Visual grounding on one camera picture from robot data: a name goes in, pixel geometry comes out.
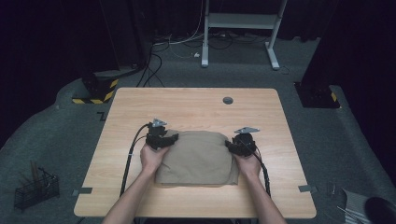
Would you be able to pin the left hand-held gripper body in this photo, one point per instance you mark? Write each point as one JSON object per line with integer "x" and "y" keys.
{"x": 155, "y": 138}

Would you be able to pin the person's right hand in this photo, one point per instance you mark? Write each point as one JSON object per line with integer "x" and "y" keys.
{"x": 249, "y": 166}

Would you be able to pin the beige pants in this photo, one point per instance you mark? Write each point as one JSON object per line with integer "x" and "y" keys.
{"x": 196, "y": 158}

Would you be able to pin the grey striped sheet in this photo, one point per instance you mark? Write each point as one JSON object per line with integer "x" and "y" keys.
{"x": 355, "y": 203}

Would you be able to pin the person's left hand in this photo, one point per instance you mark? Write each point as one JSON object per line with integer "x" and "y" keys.
{"x": 152, "y": 160}

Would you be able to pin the grey tape strip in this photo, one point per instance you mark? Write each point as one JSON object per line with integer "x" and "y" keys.
{"x": 82, "y": 190}
{"x": 306, "y": 188}

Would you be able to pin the black round object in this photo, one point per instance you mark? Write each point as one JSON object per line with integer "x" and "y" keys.
{"x": 380, "y": 211}

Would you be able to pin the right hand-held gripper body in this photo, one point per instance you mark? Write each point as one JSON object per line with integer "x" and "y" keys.
{"x": 246, "y": 143}

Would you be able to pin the black yellow striped stand base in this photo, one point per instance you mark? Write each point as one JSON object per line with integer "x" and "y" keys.
{"x": 96, "y": 90}

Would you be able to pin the white metal stand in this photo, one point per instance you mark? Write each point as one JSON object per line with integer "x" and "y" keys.
{"x": 239, "y": 21}

